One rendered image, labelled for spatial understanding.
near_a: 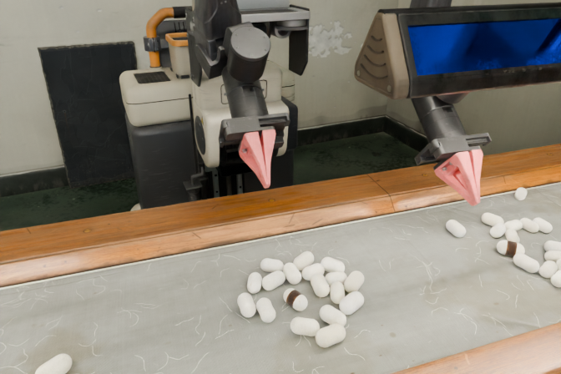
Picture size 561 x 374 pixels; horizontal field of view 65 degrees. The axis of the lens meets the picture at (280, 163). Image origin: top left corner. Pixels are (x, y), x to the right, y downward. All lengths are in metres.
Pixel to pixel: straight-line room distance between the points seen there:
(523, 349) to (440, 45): 0.34
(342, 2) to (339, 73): 0.43
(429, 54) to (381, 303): 0.34
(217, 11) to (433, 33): 0.36
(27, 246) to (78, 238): 0.07
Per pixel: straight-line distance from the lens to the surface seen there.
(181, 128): 1.39
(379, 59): 0.41
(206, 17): 0.69
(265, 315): 0.57
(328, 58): 2.85
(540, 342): 0.60
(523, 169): 1.01
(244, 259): 0.68
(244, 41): 0.64
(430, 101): 0.74
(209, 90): 1.09
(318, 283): 0.61
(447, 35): 0.44
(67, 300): 0.67
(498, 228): 0.79
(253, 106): 0.66
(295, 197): 0.78
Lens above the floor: 1.16
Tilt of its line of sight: 26 degrees down
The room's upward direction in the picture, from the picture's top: straight up
